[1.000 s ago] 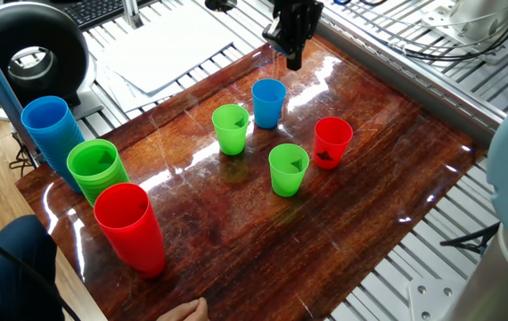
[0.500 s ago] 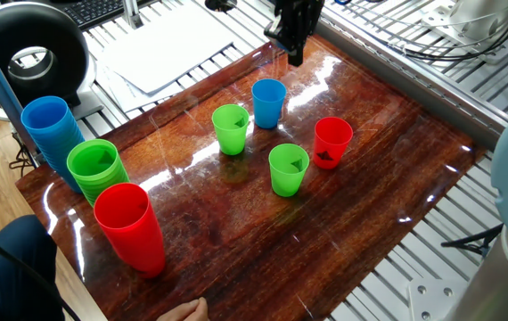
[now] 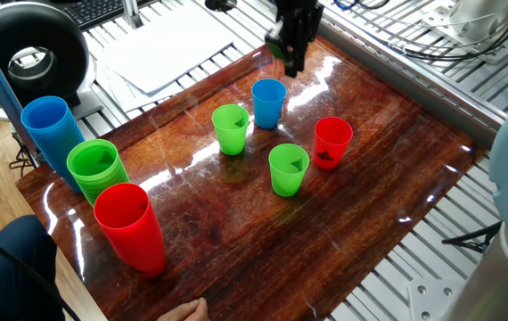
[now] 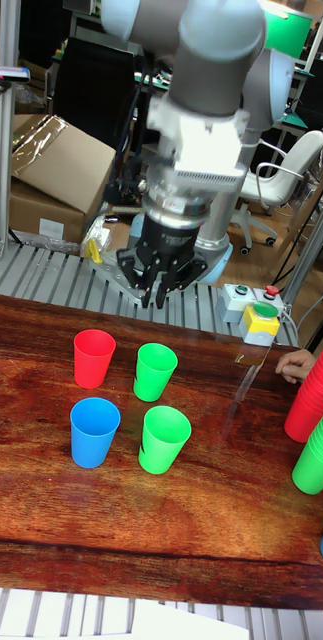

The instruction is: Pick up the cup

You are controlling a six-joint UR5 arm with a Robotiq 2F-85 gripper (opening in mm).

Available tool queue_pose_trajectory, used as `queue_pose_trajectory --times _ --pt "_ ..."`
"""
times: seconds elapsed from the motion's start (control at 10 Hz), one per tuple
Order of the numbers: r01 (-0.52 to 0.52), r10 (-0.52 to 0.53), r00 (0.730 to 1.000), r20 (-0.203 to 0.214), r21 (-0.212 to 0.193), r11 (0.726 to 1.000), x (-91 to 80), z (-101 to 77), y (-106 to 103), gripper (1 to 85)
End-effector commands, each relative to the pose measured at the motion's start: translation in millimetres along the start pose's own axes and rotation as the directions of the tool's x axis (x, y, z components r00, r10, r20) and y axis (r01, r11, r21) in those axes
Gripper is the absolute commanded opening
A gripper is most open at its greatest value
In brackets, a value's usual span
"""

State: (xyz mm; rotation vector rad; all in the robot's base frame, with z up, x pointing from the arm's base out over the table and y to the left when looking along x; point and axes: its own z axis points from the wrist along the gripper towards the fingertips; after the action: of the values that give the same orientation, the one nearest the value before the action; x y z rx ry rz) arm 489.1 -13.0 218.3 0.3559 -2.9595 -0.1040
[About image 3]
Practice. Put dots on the stack of green cups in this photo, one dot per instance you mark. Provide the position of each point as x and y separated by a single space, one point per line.
98 174

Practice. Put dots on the black computer keyboard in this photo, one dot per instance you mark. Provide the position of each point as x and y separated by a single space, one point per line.
93 10

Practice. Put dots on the red plastic cup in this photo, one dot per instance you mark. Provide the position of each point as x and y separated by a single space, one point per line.
332 142

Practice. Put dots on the blue-grey metal post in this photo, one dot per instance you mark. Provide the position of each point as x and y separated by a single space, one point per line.
0 93

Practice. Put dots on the person's leg in blue trousers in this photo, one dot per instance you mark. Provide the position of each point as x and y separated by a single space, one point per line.
9 272

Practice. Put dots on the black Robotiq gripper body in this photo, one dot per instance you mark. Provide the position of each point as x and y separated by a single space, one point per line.
300 18

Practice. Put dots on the glossy wood-grain table mat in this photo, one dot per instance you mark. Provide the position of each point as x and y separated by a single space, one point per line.
258 232

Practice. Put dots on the stack of blue cups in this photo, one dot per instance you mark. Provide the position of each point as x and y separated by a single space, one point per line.
51 129

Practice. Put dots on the blue plastic cup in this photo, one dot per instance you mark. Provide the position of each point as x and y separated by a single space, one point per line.
268 104

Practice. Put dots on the person's bare hand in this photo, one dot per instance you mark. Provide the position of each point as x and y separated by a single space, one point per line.
187 312

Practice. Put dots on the white paper sheets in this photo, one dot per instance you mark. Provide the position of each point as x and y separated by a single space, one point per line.
165 49

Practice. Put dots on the green plastic cup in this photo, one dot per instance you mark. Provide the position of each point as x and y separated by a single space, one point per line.
288 174
230 131

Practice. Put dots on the white perforated bracket plate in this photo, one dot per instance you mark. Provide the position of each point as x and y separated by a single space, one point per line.
434 298

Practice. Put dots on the aluminium table edge rail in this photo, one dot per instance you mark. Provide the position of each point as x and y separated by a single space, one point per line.
414 76

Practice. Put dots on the stack of red cups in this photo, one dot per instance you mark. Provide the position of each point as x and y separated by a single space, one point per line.
131 232

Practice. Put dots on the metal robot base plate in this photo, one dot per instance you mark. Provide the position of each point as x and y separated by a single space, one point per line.
441 20

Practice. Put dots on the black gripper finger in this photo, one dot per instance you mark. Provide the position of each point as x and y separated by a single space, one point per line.
297 60
278 46

